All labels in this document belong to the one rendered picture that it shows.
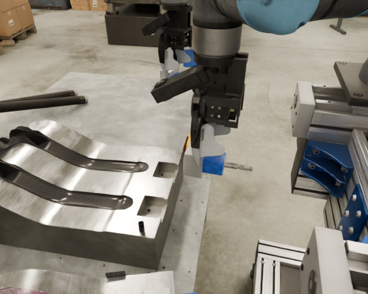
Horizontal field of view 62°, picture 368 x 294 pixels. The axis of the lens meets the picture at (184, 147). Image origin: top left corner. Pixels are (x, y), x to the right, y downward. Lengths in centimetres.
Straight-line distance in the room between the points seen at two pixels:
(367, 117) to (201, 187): 40
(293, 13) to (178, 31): 56
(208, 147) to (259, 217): 129
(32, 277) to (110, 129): 57
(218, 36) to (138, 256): 39
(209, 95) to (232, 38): 10
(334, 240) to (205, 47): 31
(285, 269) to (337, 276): 97
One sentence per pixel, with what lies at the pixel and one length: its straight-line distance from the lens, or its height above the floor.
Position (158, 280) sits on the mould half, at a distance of 52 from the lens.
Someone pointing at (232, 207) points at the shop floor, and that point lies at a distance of 183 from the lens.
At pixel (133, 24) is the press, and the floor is 30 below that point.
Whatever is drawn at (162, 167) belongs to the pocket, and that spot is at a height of 88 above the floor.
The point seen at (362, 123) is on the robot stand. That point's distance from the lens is 78.
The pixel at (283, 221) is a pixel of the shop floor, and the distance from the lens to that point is 182.
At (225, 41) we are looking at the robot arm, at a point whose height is 118.
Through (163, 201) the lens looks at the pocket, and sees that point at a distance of 60.
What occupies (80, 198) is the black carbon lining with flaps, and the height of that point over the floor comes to 88.
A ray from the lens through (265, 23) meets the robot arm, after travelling 35.
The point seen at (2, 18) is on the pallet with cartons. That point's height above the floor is 38.
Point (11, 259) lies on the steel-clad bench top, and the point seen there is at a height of 80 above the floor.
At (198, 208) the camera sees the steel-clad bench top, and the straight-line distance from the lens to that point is 69.
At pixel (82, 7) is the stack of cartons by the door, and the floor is 5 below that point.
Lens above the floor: 130
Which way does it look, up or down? 35 degrees down
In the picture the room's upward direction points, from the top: straight up
